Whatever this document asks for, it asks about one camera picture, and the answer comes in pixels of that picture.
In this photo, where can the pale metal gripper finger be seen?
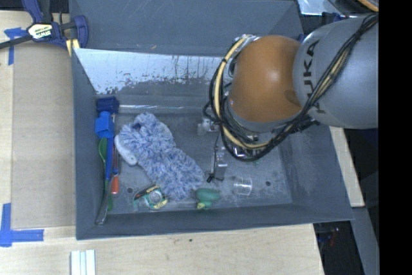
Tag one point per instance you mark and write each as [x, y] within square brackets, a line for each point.
[206, 126]
[220, 167]

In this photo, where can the clear plastic cup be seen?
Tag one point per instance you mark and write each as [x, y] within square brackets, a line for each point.
[243, 186]

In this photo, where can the green toy duck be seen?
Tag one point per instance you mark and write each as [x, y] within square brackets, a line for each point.
[207, 195]

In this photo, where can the blue and white fluffy cloth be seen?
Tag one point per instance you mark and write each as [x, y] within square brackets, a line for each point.
[161, 154]

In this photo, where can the blue plastic tool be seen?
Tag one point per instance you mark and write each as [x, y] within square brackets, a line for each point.
[104, 125]

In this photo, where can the grey metal bin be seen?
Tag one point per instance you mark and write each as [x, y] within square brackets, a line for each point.
[180, 19]

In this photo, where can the grey metal tool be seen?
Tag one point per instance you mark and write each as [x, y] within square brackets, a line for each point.
[102, 212]

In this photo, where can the pale wood board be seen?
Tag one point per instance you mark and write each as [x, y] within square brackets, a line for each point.
[42, 138]

